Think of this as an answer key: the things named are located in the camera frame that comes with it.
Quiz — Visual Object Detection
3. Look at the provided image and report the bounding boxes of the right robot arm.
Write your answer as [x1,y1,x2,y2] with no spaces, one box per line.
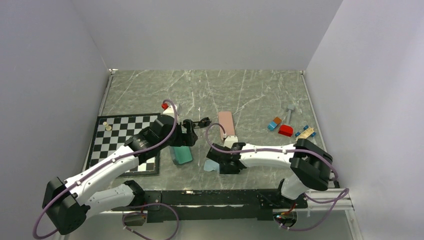
[206,138,333,208]

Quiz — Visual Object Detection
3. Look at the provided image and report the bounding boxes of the wooden toy car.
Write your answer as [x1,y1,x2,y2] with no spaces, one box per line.
[294,125,317,141]

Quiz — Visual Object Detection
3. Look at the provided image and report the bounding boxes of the black sunglasses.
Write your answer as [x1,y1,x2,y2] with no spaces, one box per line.
[182,117,211,130]

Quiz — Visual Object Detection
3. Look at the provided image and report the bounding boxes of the blue orange toy block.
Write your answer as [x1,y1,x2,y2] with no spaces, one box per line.
[267,117,282,132]

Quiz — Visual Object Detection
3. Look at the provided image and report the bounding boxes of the pink glasses case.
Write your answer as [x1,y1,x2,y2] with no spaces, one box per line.
[217,111,236,140]

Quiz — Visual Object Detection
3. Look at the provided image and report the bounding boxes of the grey toy hammer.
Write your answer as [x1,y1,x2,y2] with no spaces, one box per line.
[285,104,295,126]

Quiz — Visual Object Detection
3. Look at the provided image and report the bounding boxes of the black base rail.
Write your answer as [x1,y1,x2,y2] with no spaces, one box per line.
[113,189,308,223]

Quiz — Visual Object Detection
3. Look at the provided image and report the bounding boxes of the grey blue glasses case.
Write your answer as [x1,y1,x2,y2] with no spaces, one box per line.
[169,146,193,165]

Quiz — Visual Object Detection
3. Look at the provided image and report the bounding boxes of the aluminium frame rail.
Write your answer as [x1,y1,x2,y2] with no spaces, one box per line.
[88,188,351,212]

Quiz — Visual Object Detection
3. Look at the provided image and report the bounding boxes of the black white chessboard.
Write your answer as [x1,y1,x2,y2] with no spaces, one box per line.
[84,113,160,170]

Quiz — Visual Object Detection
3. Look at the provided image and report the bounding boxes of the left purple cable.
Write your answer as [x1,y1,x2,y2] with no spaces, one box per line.
[32,98,181,240]

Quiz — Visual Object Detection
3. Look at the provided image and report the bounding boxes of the red toy block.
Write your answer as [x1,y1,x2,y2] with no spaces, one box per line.
[278,124,294,137]

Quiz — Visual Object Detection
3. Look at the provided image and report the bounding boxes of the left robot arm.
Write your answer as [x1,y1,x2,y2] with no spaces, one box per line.
[42,114,198,235]

